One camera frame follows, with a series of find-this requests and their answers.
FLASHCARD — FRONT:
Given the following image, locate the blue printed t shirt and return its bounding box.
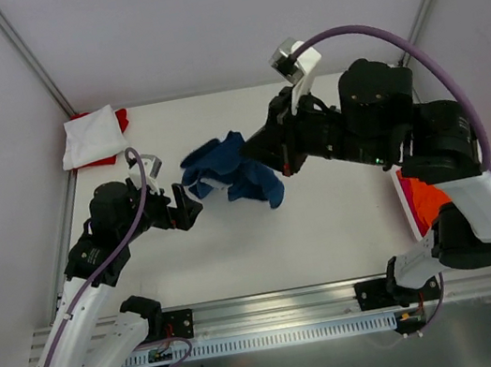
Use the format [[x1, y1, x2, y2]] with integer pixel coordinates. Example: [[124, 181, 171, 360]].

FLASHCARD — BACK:
[[180, 131, 285, 209]]

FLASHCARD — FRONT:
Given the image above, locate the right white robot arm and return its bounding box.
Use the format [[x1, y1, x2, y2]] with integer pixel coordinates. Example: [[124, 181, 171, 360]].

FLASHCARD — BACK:
[[241, 59, 491, 307]]

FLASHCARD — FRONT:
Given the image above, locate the folded white t shirt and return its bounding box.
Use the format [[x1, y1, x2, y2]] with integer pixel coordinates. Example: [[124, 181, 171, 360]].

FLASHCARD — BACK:
[[52, 100, 134, 173]]

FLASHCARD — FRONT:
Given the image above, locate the white plastic basket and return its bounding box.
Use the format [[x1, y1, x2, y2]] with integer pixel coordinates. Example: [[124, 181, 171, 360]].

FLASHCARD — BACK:
[[389, 168, 423, 241]]

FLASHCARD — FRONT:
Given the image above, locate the orange t shirt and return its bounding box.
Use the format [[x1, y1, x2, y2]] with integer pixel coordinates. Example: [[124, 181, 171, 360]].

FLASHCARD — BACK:
[[411, 178, 451, 229]]

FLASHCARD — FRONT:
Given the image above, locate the white slotted cable duct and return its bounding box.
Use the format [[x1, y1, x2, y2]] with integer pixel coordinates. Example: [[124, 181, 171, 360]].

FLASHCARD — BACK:
[[122, 312, 397, 367]]

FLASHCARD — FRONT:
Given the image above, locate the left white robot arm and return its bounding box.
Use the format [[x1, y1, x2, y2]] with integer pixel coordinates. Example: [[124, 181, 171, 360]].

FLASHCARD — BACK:
[[37, 178, 203, 367]]

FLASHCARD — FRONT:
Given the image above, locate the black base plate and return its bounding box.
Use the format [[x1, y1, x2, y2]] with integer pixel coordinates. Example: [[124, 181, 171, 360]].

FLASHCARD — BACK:
[[353, 277, 441, 312], [159, 308, 195, 339]]

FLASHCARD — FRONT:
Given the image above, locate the aluminium mounting rail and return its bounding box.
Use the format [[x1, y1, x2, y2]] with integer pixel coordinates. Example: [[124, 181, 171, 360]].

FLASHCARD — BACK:
[[22, 248, 491, 367]]

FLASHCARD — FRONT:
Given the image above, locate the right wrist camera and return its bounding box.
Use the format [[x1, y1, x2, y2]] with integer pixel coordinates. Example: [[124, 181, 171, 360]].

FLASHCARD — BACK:
[[269, 37, 322, 116]]

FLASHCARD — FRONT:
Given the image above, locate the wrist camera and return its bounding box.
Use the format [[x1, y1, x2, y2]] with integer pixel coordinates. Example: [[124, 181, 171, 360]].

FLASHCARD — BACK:
[[127, 154, 163, 195], [269, 37, 322, 116]]

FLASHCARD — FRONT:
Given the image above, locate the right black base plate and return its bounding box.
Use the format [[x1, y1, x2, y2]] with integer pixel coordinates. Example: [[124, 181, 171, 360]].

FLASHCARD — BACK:
[[353, 277, 441, 312]]

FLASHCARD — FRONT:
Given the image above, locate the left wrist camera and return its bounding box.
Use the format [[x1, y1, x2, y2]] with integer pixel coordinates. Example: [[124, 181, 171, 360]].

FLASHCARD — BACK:
[[127, 154, 163, 195]]

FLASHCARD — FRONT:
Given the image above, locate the folded red t shirt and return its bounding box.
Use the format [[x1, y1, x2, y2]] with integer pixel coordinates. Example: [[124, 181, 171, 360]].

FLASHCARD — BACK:
[[60, 104, 138, 174]]

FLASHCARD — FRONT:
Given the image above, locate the left aluminium frame post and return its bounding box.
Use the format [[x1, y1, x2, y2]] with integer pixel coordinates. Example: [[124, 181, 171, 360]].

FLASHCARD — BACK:
[[0, 8, 77, 118]]

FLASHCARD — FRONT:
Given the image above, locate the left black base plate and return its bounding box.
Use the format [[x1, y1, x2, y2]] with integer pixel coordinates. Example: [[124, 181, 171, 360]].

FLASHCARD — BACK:
[[159, 308, 195, 339]]

